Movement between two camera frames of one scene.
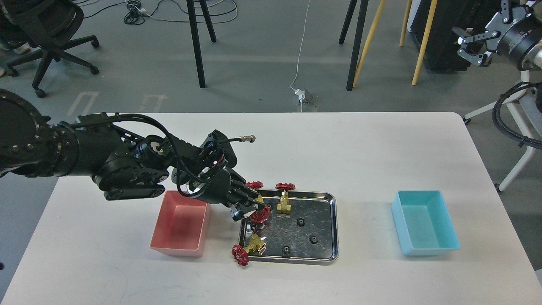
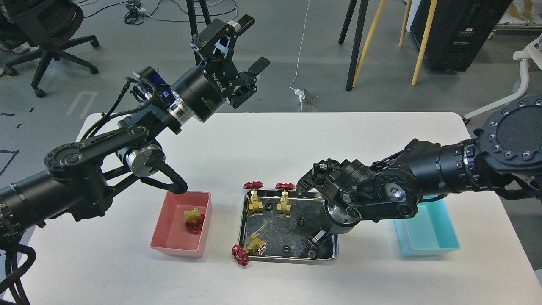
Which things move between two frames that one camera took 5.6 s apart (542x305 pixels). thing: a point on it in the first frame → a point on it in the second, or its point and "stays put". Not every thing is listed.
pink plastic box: x=180 y=228 stays put
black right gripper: x=524 y=32 → x=340 y=218
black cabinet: x=441 y=53 stays put
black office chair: x=46 y=26 stays put
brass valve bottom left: x=256 y=245 stays put
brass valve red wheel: x=261 y=215 → x=194 y=220
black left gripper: x=220 y=186 → x=200 y=90
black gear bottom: x=286 y=251 stays put
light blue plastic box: x=424 y=224 stays put
